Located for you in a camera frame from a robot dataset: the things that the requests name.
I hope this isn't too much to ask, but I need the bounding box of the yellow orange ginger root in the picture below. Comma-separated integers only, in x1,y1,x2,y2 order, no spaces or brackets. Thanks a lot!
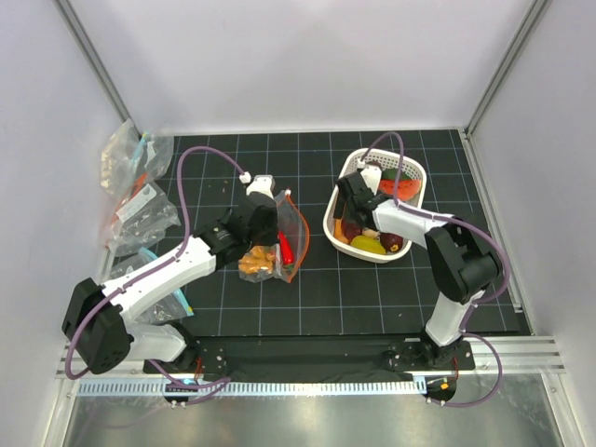
238,246,276,275

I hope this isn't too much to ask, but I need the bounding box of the clear zip bag orange zipper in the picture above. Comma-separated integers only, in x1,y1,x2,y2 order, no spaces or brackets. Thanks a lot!
238,189,310,283

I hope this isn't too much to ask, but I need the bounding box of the red chili pepper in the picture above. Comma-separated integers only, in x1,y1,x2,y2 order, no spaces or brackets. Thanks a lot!
278,230,294,267

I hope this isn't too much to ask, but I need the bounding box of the dark red passion fruit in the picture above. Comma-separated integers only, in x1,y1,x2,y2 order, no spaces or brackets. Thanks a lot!
379,233,403,253

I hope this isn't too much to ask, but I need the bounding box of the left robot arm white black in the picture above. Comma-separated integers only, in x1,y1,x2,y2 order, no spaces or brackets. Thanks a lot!
62,192,278,379

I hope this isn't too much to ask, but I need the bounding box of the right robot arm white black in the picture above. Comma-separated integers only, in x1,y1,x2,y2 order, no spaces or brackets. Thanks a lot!
336,171,510,369

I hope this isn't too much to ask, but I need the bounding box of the clear bag with white label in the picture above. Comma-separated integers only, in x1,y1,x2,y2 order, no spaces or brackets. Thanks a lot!
106,182,181,257

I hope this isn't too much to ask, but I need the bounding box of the dark red meat slice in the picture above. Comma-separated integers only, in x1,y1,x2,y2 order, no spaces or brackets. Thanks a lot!
341,220,362,242

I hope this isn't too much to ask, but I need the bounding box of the beige garlic bulb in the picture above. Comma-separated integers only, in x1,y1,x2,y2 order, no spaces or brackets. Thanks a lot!
362,228,380,238

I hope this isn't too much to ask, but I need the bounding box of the orange papaya slice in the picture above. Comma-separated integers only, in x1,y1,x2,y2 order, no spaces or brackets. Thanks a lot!
333,220,349,245

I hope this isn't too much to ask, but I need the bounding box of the yellow lemon slice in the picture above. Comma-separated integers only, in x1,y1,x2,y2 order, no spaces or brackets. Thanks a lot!
350,235,386,255

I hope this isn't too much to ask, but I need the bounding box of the dark purple plum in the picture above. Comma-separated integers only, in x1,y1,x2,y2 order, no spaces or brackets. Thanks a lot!
366,160,383,171

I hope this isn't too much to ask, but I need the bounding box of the watermelon slice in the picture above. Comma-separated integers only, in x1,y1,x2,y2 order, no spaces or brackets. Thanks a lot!
378,180,422,201

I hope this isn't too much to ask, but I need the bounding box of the black grid cutting mat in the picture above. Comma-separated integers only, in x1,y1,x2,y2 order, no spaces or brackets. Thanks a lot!
86,129,526,341

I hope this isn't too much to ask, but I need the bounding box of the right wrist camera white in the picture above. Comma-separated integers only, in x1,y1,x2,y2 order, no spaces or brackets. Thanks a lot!
359,164,382,195

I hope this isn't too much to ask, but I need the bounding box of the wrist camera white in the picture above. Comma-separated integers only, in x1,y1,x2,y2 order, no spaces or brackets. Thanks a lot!
359,164,382,195
246,175,275,198

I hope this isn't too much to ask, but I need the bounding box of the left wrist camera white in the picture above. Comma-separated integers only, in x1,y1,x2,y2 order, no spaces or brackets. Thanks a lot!
246,175,275,198

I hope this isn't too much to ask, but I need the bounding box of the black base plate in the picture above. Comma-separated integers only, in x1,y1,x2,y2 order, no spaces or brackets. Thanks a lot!
142,333,476,374

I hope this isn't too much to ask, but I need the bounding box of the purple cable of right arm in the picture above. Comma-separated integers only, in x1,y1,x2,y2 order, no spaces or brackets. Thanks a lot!
358,130,511,409

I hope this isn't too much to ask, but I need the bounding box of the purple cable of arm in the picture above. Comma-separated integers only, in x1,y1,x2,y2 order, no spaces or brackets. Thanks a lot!
358,130,511,409
63,145,251,407

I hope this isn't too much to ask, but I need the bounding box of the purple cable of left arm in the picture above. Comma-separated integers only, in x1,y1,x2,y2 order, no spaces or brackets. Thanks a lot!
63,145,251,407

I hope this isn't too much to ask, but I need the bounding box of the slotted aluminium cable duct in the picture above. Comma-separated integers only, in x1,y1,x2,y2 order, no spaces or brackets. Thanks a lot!
77,376,427,398

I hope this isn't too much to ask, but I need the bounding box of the aluminium frame rail left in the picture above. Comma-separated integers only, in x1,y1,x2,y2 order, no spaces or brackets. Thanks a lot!
52,0,142,137

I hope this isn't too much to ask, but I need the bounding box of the aluminium frame rail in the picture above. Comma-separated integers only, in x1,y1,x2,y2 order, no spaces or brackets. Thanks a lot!
52,0,142,137
464,0,551,140

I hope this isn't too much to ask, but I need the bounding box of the aluminium frame rail right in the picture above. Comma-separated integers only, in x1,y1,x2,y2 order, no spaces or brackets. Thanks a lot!
464,0,551,140

